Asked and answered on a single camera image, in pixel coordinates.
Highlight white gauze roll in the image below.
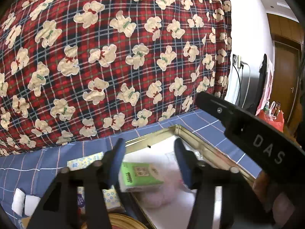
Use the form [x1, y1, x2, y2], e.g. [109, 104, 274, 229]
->
[11, 188, 25, 217]

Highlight green tissue pack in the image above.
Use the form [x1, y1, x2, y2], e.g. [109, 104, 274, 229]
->
[119, 162, 164, 192]

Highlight pink white crochet cloth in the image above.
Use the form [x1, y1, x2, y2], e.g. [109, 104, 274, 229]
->
[136, 152, 193, 208]

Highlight white sponge block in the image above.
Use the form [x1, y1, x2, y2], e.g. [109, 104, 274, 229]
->
[24, 195, 41, 217]

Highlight red plastic bag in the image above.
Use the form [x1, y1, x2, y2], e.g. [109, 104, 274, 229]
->
[257, 110, 284, 132]

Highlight tissue box green dots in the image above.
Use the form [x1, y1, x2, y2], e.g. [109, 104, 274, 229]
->
[67, 151, 126, 215]

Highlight blue plaid tablecloth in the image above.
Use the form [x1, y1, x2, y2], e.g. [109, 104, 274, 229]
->
[1, 110, 261, 227]

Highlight round gold tin pink lid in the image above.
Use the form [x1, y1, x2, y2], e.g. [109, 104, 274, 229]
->
[81, 213, 148, 229]

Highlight black monitor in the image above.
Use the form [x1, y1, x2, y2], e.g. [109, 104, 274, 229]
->
[247, 54, 267, 115]

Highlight wooden door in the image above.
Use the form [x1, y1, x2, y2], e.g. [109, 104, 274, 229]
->
[267, 13, 305, 127]

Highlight gold rectangular tin box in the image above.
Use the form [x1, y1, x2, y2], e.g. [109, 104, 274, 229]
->
[123, 125, 254, 228]

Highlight red plaid bear quilt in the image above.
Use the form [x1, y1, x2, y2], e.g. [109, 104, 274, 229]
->
[1, 0, 232, 156]

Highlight wall power socket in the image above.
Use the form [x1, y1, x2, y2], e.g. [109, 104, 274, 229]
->
[233, 54, 244, 69]

